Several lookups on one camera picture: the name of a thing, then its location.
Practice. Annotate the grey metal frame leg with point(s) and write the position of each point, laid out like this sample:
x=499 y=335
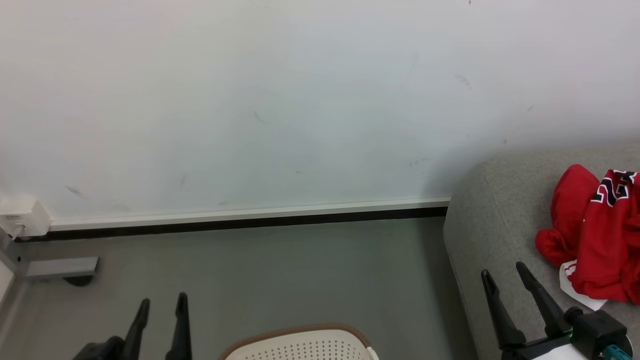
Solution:
x=60 y=267

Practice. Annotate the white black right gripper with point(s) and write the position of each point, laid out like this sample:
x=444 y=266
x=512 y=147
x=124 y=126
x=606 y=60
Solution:
x=540 y=351

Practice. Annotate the white and black baseboard strip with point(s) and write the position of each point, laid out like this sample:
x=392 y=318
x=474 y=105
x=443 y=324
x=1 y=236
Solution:
x=200 y=220

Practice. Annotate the plain red garment white trim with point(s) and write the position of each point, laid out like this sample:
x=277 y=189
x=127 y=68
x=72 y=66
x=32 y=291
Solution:
x=570 y=210

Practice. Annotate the grey fabric sofa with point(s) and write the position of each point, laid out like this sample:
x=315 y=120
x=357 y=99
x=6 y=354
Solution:
x=500 y=225

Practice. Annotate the white wall socket box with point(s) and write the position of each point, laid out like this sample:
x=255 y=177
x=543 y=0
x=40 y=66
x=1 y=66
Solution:
x=22 y=215

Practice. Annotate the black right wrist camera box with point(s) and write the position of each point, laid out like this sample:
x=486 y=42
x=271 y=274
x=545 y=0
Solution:
x=597 y=330

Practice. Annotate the white perforated basket brown rim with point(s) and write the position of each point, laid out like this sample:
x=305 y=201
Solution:
x=300 y=346

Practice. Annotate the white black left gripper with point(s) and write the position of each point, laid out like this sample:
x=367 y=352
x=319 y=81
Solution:
x=102 y=350

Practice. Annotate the teal right camera connector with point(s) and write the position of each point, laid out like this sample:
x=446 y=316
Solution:
x=615 y=354

